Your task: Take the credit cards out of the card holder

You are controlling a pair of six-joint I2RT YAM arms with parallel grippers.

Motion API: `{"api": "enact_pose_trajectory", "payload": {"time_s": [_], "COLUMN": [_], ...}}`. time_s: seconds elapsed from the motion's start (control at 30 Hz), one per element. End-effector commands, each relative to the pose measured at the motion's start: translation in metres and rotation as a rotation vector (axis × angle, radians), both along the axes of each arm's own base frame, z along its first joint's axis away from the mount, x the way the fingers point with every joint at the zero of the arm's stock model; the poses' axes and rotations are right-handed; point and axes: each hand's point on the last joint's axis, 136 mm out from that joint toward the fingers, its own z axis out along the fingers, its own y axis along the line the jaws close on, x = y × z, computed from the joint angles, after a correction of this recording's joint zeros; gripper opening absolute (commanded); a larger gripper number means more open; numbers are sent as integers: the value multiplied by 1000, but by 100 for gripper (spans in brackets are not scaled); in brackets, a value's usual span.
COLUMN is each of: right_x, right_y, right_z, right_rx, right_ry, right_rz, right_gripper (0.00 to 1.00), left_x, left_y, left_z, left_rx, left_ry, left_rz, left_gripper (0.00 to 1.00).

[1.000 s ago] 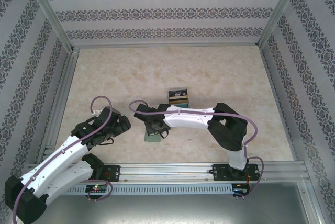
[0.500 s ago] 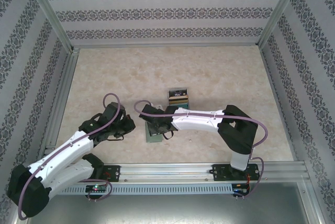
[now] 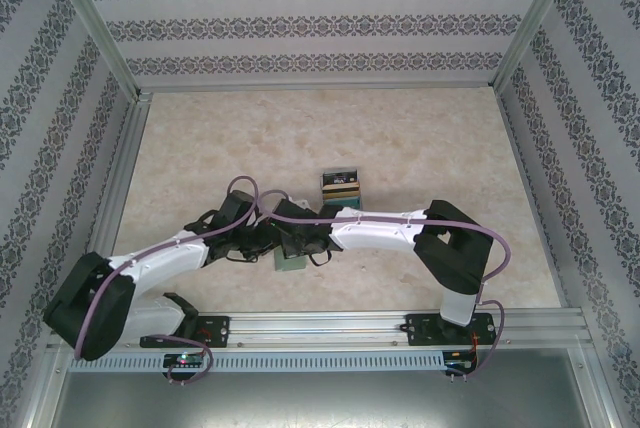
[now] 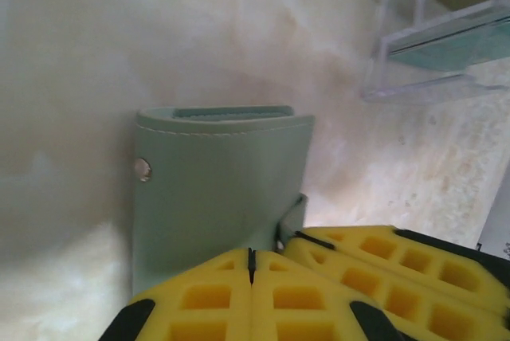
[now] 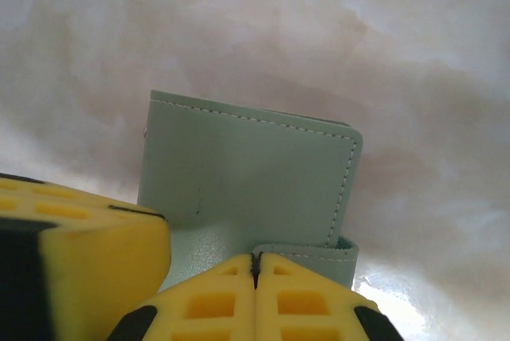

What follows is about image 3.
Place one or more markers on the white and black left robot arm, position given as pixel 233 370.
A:
pixel 165 258

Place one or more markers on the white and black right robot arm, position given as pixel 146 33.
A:
pixel 375 235

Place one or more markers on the gold brown card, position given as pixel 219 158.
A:
pixel 340 191

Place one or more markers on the grey metal sheet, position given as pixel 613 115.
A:
pixel 320 403

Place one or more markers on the left controller board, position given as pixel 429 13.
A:
pixel 182 360

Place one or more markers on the controller board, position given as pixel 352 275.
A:
pixel 182 360
pixel 462 364

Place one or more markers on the right controller board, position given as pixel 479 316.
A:
pixel 462 364

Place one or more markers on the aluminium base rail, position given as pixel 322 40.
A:
pixel 320 328

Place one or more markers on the aluminium side rail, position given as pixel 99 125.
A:
pixel 532 198
pixel 125 173

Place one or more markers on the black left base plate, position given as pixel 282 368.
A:
pixel 217 333

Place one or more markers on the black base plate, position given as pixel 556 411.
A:
pixel 217 333
pixel 420 330

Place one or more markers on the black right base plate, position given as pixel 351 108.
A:
pixel 420 330

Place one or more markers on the aluminium frame post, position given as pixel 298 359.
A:
pixel 95 23
pixel 537 18

